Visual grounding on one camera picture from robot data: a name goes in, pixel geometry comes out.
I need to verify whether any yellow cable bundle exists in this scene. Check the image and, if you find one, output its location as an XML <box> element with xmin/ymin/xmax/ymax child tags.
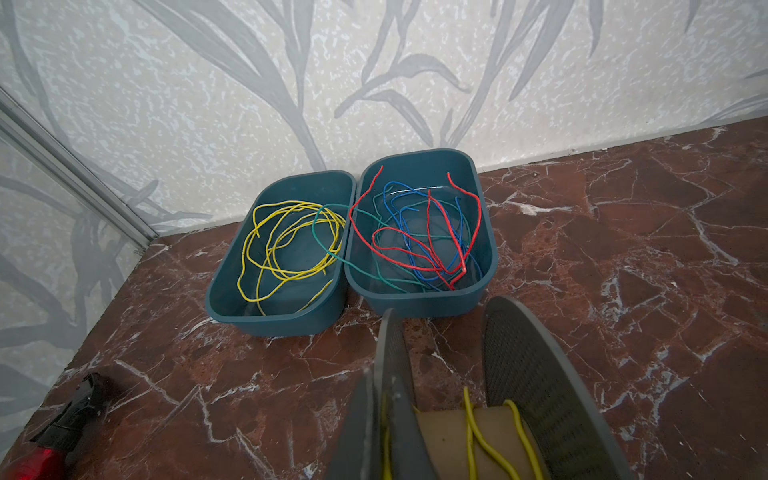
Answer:
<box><xmin>235</xmin><ymin>199</ymin><xmax>348</xmax><ymax>316</ymax></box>

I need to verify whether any dark grey foam spool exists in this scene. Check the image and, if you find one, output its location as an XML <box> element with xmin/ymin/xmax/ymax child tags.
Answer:
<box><xmin>373</xmin><ymin>295</ymin><xmax>634</xmax><ymax>480</ymax></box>

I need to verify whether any red spray bottle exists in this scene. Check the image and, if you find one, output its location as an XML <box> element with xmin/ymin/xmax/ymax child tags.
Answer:
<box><xmin>1</xmin><ymin>373</ymin><xmax>115</xmax><ymax>479</ymax></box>

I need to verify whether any teal bin with yellow cables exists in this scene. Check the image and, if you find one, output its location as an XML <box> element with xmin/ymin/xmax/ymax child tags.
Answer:
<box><xmin>205</xmin><ymin>170</ymin><xmax>357</xmax><ymax>337</ymax></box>

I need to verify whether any teal bin with red cables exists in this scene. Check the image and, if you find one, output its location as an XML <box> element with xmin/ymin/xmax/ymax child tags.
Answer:
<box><xmin>344</xmin><ymin>149</ymin><xmax>498</xmax><ymax>318</ymax></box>

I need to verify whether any long yellow cable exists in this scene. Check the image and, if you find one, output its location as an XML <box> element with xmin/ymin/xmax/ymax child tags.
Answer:
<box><xmin>380</xmin><ymin>386</ymin><xmax>547</xmax><ymax>480</ymax></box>

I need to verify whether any red blue cable bundle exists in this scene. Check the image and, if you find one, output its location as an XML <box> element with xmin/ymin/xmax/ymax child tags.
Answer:
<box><xmin>310</xmin><ymin>164</ymin><xmax>484</xmax><ymax>294</ymax></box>

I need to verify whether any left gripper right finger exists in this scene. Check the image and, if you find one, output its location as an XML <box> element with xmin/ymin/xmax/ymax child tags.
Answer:
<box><xmin>386</xmin><ymin>393</ymin><xmax>438</xmax><ymax>479</ymax></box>

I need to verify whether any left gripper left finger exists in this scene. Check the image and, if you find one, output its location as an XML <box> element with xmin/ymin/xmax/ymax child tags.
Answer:
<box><xmin>325</xmin><ymin>369</ymin><xmax>382</xmax><ymax>479</ymax></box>

